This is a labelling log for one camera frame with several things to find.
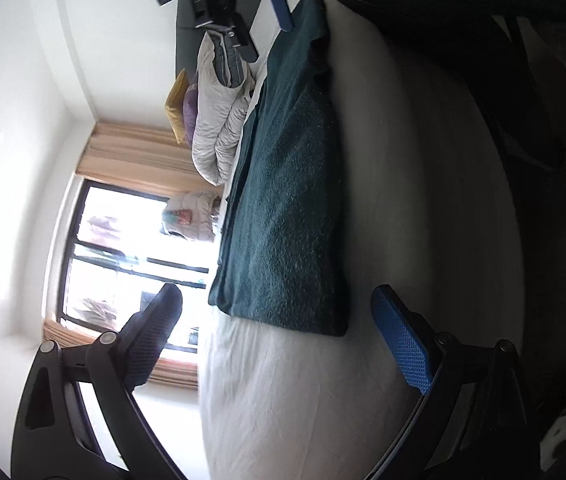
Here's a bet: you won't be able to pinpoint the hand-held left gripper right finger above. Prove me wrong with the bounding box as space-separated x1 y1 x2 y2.
370 284 544 480

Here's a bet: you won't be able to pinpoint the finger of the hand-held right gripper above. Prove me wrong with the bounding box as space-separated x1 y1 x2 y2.
250 0 296 33
205 12 260 63

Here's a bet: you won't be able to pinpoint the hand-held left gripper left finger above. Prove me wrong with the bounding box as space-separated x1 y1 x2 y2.
10 282 186 480

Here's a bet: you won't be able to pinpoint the dark green towel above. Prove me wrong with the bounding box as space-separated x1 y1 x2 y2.
208 0 351 338

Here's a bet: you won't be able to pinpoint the white pillow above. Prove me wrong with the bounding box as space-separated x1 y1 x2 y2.
250 0 284 78

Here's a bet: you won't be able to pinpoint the dark grey headboard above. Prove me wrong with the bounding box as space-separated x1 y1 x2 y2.
173 0 264 81

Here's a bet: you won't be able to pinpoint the black framed window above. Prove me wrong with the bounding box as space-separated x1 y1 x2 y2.
57 177 224 356

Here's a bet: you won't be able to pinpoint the purple pillow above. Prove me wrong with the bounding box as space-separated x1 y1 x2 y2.
183 85 200 143

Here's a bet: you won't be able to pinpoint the yellow pillow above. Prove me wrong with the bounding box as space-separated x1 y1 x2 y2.
164 69 190 145

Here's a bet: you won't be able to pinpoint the folded grey quilt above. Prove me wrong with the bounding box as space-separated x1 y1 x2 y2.
191 32 256 186

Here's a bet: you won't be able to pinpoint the white sheeted bed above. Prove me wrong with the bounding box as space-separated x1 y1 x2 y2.
198 0 528 480

